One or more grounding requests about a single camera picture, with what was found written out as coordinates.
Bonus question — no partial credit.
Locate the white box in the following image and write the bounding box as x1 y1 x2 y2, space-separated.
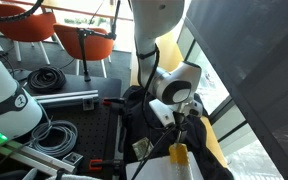
125 151 205 180

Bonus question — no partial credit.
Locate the paper garment tag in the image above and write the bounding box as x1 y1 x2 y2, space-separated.
132 137 155 161

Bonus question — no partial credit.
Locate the black zip-up jumper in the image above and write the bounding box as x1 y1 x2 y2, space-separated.
120 84 235 180

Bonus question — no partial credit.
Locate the black camera tripod stand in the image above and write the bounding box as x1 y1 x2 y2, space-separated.
76 0 122 83

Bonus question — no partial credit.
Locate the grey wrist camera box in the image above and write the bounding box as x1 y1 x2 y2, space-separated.
148 98 177 128

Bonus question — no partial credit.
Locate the black cable coil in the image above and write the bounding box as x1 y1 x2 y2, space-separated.
27 65 67 94

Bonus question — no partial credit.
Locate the black clamp with orange handle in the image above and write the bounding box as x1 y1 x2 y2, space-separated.
102 96 127 116
88 158 127 176

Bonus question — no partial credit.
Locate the grey cable coil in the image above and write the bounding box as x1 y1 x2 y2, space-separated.
28 103 79 158

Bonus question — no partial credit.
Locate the aluminium profile rail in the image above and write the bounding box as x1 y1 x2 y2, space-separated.
33 89 100 112
0 139 84 176

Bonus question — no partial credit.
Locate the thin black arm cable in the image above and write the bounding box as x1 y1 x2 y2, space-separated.
130 43 179 180

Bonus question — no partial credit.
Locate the orange chair with white legs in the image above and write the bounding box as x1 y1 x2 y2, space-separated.
0 2 65 66
53 23 116 78

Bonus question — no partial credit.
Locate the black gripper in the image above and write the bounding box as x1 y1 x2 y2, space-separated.
172 110 188 145

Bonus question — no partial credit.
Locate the dark roller blind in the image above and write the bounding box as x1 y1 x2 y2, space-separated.
232 19 288 180
183 0 288 86

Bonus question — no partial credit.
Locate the black corrugated cable conduit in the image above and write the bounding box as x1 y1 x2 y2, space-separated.
0 0 45 23

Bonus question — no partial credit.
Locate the wooden background table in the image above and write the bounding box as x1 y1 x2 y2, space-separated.
3 0 135 22

